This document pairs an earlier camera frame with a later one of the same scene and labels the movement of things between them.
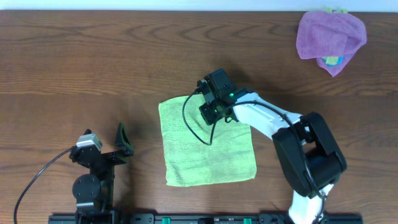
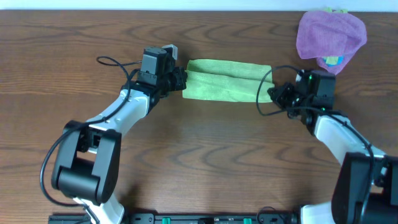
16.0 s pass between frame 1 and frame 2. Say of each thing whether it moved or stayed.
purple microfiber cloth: stayed
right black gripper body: moved
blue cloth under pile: stayed
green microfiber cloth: moved
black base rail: stayed
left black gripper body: moved
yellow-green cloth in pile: stayed
